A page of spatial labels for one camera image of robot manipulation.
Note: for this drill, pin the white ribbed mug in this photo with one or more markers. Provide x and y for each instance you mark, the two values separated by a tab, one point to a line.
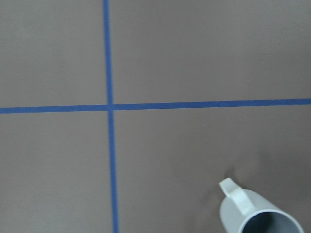
245	211

